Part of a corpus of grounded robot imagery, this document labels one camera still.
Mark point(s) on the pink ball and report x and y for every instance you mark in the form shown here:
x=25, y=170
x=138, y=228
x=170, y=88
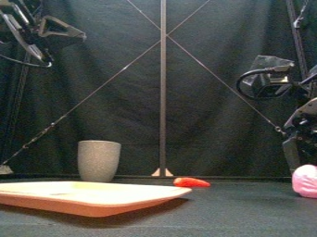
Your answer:
x=307, y=181

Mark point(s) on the red toy chili pepper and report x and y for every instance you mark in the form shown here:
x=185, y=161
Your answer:
x=191, y=182

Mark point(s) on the black cloth backdrop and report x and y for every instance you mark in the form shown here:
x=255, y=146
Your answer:
x=124, y=129

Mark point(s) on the grey speckled cup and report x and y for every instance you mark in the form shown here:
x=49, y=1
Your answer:
x=100, y=160

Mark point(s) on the pink and cream tray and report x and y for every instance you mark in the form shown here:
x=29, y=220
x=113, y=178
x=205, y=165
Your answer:
x=86, y=197

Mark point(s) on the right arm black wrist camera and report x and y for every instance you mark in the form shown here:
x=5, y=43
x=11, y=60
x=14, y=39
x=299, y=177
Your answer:
x=268, y=80

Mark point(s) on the slanted black frame post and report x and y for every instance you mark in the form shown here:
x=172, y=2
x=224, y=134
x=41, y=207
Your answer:
x=298, y=40

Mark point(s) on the vertical metal frame post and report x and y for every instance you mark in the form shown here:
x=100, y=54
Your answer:
x=164, y=92

